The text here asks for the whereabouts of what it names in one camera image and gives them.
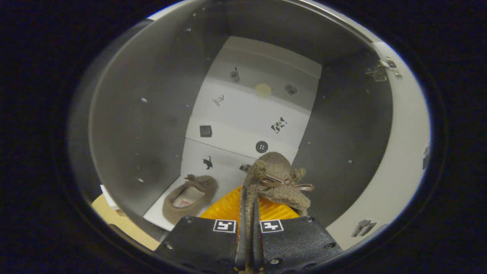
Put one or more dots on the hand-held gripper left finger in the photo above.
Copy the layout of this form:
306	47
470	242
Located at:
205	243

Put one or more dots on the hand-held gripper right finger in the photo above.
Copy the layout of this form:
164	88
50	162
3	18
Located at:
296	243

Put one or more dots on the brown fuzzy shoe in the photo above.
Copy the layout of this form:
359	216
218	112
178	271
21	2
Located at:
274	167
201	184

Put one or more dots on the grey shoe cabinet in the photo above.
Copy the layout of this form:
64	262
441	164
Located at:
133	114

